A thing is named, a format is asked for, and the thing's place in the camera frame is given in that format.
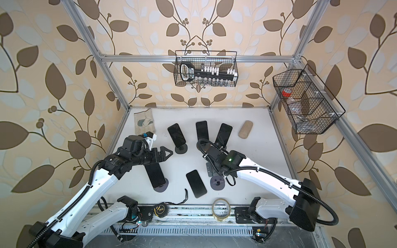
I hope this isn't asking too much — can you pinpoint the clear tape roll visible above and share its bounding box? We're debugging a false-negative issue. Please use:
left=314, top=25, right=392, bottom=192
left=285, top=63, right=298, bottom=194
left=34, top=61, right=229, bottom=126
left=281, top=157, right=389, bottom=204
left=212, top=198, right=232, bottom=222

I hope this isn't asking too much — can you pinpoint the grey phone stand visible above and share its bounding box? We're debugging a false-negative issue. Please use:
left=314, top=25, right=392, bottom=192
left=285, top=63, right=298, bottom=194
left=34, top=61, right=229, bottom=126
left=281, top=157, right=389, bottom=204
left=154, top=178, right=169, bottom=193

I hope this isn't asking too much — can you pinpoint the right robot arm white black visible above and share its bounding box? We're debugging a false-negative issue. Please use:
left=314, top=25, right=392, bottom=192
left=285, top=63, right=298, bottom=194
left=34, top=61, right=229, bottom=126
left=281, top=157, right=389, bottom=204
left=196, top=138, right=339, bottom=231

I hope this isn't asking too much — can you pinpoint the back right black phone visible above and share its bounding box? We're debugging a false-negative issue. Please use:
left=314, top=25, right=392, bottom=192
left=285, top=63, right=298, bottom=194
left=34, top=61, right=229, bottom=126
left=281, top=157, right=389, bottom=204
left=215, top=123, right=233, bottom=147

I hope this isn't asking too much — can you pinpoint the phone with green case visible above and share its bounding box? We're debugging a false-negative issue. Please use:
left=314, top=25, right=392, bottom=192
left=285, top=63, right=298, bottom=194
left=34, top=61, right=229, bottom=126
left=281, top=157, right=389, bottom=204
left=145, top=163, right=166, bottom=188

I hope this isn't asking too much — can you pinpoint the back wire basket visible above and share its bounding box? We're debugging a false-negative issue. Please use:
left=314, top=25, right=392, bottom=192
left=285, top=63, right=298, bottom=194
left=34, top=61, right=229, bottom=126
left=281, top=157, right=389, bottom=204
left=173, top=49, right=239, bottom=87

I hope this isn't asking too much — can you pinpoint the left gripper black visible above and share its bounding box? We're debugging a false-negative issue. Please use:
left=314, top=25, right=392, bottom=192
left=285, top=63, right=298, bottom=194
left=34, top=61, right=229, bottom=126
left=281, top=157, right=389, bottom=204
left=130, top=146, right=173, bottom=167

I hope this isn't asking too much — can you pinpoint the beige work glove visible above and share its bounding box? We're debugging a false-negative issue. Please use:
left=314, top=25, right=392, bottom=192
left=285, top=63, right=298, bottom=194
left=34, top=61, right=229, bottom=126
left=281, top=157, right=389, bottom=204
left=133, top=108, right=156, bottom=135

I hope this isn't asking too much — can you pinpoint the beige oval sponge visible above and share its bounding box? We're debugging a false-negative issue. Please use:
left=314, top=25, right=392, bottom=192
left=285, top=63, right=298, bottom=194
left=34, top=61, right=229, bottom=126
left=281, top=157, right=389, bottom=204
left=238, top=120, right=253, bottom=139

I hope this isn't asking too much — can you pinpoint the aluminium front rail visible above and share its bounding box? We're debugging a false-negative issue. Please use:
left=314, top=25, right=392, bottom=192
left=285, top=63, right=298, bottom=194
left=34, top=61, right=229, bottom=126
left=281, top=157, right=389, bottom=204
left=74, top=204, right=298, bottom=227

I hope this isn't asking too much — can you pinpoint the black yellow tape measure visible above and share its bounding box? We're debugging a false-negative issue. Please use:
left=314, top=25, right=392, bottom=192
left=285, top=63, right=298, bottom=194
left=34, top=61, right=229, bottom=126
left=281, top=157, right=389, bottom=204
left=154, top=202, right=169, bottom=218

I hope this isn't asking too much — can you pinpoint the wire basket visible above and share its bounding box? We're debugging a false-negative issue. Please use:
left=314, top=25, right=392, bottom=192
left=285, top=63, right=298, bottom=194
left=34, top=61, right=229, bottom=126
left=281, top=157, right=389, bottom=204
left=273, top=65, right=346, bottom=134
left=173, top=49, right=239, bottom=87

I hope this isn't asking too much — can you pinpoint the black phone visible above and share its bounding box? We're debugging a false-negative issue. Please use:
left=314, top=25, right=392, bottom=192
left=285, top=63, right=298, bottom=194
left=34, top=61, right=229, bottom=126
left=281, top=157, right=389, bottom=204
left=167, top=123, right=186, bottom=148
left=215, top=123, right=233, bottom=147
left=195, top=121, right=209, bottom=140

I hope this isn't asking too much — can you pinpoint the black tool in basket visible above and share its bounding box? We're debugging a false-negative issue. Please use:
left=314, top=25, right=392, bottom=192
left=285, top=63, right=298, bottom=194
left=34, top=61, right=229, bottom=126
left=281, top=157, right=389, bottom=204
left=179, top=62, right=238, bottom=83

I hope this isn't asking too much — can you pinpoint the back middle black phone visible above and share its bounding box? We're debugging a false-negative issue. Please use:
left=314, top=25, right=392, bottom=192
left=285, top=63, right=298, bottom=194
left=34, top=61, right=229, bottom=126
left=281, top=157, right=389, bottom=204
left=195, top=121, right=209, bottom=140

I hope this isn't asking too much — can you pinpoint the phone with purple case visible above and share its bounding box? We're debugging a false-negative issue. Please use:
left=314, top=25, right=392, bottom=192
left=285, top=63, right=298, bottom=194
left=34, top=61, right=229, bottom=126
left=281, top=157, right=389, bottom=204
left=186, top=169, right=207, bottom=198

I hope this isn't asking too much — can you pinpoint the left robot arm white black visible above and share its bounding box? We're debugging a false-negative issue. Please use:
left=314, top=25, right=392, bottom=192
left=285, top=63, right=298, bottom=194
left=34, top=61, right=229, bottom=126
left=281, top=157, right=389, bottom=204
left=28, top=132, right=173, bottom=248

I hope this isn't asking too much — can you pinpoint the right wire basket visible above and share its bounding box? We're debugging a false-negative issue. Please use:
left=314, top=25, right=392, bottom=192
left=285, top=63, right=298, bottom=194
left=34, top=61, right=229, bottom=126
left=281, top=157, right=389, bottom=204
left=273, top=65, right=346, bottom=134

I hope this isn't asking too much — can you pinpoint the back left black phone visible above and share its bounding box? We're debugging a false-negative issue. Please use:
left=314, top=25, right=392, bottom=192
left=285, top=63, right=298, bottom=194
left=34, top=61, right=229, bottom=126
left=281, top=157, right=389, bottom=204
left=167, top=123, right=186, bottom=148

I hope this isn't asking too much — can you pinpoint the black strap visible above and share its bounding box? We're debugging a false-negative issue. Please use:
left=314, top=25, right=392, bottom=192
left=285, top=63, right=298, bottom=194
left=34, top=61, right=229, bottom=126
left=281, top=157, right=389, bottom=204
left=165, top=188, right=189, bottom=206

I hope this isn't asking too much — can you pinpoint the dark grey back stand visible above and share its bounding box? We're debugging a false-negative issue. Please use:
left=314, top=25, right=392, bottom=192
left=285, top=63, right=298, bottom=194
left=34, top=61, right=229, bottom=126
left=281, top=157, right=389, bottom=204
left=175, top=144, right=188, bottom=155

